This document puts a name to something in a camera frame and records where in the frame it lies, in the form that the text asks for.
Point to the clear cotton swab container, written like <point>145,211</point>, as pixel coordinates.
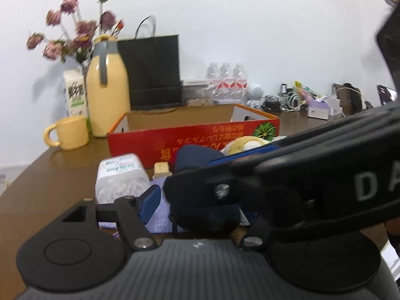
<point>118,181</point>

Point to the small beige block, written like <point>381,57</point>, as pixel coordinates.
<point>163,170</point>

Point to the purple cloth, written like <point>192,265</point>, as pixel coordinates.
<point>159,218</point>

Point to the yellow mug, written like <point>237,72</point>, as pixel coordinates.
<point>73,134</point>

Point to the white printed board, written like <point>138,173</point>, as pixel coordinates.
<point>4,178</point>

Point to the dark tablet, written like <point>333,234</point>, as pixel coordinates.
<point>387,95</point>

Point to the brown bag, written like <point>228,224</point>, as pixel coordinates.
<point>351,100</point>

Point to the red cardboard box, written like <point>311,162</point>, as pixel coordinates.
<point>140,143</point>

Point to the colourful snack packet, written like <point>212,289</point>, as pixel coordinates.
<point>306,90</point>

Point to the yellow thermos jug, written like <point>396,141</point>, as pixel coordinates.
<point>107,100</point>

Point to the white milk carton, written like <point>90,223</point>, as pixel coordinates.
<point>75,93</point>

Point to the navy blue pouch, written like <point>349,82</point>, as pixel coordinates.
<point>200,156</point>

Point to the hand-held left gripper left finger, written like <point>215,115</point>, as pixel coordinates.
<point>150,203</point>

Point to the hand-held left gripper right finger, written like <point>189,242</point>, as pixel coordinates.
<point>253,241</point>

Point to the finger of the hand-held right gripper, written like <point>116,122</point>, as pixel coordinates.
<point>243,155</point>
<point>193,187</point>

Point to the dried pink flower bouquet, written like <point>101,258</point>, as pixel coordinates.
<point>84,28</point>

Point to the pale yellow plush object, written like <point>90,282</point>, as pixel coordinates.
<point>247,143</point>

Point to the purple tissue box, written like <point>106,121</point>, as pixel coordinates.
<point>317,109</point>

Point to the black paper bag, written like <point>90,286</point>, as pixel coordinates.
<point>150,68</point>

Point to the clear seed storage container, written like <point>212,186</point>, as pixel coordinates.
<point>200,101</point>

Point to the white robot toy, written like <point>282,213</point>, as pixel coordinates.
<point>256,90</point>

